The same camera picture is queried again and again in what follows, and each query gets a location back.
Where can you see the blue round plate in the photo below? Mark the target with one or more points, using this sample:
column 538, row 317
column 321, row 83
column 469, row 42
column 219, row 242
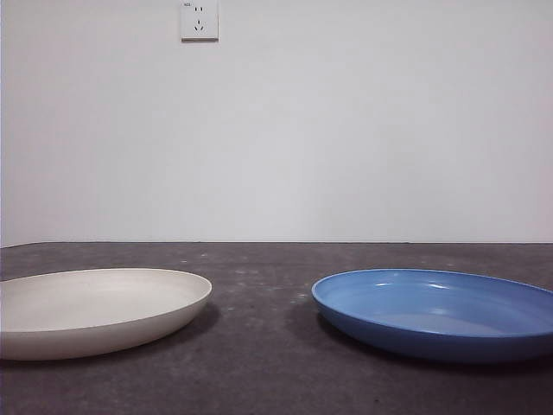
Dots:
column 432, row 328

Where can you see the white round plate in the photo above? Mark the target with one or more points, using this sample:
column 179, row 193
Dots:
column 99, row 311

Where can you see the white wall socket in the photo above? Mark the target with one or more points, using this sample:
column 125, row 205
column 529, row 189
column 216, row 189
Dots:
column 199, row 21

